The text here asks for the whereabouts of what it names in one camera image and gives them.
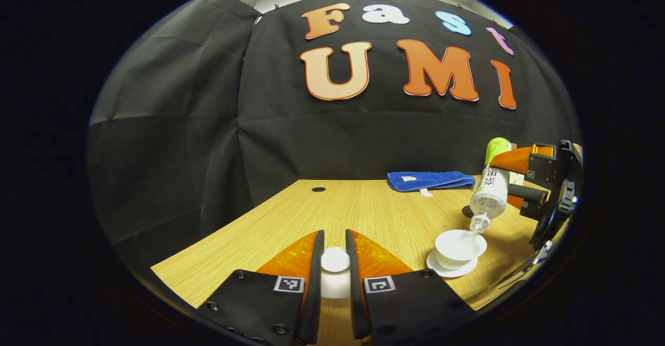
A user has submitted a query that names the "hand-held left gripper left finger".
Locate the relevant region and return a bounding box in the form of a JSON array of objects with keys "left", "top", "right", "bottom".
[{"left": 197, "top": 230, "right": 325, "bottom": 345}]

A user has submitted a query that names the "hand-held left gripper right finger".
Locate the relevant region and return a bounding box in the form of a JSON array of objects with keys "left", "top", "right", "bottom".
[{"left": 345, "top": 229, "right": 476, "bottom": 344}]

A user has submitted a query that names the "white teacup lid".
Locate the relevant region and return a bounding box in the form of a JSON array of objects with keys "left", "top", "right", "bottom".
[{"left": 320, "top": 247, "right": 352, "bottom": 300}]

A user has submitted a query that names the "clear water bottle green label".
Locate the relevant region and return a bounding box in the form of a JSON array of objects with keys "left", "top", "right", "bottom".
[{"left": 469, "top": 137, "right": 512, "bottom": 234}]

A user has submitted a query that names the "white saucer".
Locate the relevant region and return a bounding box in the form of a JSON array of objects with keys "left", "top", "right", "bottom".
[{"left": 426, "top": 249, "right": 478, "bottom": 278}]

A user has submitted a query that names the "blue towel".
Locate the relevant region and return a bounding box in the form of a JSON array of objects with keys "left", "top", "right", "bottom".
[{"left": 387, "top": 171, "right": 476, "bottom": 197}]

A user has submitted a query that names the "black backdrop cloth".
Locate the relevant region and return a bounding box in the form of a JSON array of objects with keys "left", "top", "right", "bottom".
[{"left": 86, "top": 0, "right": 582, "bottom": 263}]

